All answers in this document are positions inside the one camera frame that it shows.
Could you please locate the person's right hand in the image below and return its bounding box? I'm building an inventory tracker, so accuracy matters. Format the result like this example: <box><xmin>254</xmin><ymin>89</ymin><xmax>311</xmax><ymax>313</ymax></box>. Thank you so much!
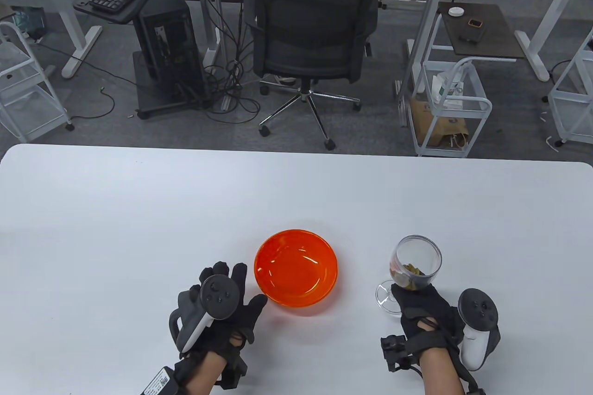
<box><xmin>391</xmin><ymin>283</ymin><xmax>464</xmax><ymax>358</ymax></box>

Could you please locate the person's left hand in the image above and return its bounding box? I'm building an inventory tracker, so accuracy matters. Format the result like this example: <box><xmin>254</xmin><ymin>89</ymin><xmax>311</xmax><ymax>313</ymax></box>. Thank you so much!
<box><xmin>178</xmin><ymin>262</ymin><xmax>268</xmax><ymax>368</ymax></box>

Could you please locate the pile of raisins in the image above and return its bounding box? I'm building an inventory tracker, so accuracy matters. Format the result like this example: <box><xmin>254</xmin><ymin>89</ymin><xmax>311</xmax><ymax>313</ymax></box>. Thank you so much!
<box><xmin>391</xmin><ymin>263</ymin><xmax>429</xmax><ymax>291</ymax></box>

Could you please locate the clear wine glass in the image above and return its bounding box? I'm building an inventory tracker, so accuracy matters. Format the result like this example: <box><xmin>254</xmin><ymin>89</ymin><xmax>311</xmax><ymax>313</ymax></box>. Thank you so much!
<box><xmin>375</xmin><ymin>235</ymin><xmax>443</xmax><ymax>318</ymax></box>

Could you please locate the orange plastic bowl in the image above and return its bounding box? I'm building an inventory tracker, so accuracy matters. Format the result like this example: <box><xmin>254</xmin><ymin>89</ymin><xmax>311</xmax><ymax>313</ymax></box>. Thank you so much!
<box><xmin>254</xmin><ymin>229</ymin><xmax>338</xmax><ymax>307</ymax></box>

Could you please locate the person's left forearm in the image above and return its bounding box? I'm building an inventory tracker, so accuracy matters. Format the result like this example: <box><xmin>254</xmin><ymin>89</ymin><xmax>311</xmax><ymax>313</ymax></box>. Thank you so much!
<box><xmin>185</xmin><ymin>351</ymin><xmax>227</xmax><ymax>395</ymax></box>

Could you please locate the person's right forearm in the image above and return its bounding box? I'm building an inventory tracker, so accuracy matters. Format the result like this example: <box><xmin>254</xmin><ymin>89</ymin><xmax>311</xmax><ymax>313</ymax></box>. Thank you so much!
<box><xmin>419</xmin><ymin>348</ymin><xmax>466</xmax><ymax>395</ymax></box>

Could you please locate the grey and white hand controller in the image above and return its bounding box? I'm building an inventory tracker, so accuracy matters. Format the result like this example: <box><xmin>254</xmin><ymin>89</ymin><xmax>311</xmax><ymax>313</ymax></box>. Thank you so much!
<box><xmin>458</xmin><ymin>288</ymin><xmax>501</xmax><ymax>371</ymax></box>
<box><xmin>169</xmin><ymin>275</ymin><xmax>239</xmax><ymax>354</ymax></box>

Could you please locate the black battery pack white label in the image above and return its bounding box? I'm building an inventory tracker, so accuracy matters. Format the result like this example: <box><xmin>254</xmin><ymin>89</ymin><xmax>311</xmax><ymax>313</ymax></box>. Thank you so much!
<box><xmin>139</xmin><ymin>366</ymin><xmax>179</xmax><ymax>395</ymax></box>

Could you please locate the brown paper bag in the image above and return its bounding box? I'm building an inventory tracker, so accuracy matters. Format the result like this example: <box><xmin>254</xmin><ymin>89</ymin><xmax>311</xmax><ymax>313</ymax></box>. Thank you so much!
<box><xmin>410</xmin><ymin>99</ymin><xmax>471</xmax><ymax>148</ymax></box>

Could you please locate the white plastic packet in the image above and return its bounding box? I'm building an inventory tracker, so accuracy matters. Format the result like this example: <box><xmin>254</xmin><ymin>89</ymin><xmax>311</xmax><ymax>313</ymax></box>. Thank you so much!
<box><xmin>431</xmin><ymin>72</ymin><xmax>466</xmax><ymax>106</ymax></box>

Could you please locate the black computer tower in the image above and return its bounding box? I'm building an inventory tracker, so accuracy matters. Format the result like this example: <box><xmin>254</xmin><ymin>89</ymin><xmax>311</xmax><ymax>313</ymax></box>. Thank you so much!
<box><xmin>139</xmin><ymin>0</ymin><xmax>207</xmax><ymax>101</ymax></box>

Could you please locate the brown side table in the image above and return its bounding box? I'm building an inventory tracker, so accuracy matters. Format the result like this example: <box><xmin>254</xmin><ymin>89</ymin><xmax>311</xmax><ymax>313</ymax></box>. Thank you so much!
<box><xmin>424</xmin><ymin>2</ymin><xmax>526</xmax><ymax>62</ymax></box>

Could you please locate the black mesh office chair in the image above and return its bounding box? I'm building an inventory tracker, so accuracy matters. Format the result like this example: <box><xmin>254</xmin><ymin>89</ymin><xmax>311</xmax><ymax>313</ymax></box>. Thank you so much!
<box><xmin>248</xmin><ymin>0</ymin><xmax>387</xmax><ymax>151</ymax></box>

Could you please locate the teal plastic bag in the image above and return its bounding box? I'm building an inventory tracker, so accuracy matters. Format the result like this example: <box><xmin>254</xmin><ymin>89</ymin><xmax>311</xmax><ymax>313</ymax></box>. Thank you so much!
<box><xmin>14</xmin><ymin>8</ymin><xmax>47</xmax><ymax>39</ymax></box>

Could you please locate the white wire cart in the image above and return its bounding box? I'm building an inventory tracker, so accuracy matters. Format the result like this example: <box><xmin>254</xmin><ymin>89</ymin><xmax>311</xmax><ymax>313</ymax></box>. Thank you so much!
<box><xmin>548</xmin><ymin>27</ymin><xmax>593</xmax><ymax>148</ymax></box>
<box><xmin>0</xmin><ymin>21</ymin><xmax>75</xmax><ymax>143</ymax></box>
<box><xmin>410</xmin><ymin>57</ymin><xmax>493</xmax><ymax>157</ymax></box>

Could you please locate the bundle of black cables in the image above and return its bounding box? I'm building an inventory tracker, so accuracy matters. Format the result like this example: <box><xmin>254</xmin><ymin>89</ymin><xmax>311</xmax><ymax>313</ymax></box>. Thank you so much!
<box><xmin>174</xmin><ymin>0</ymin><xmax>262</xmax><ymax>125</ymax></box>

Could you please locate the aluminium frame post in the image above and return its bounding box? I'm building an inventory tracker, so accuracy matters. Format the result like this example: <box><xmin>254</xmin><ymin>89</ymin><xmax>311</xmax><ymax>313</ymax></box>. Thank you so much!
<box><xmin>397</xmin><ymin>0</ymin><xmax>449</xmax><ymax>127</ymax></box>

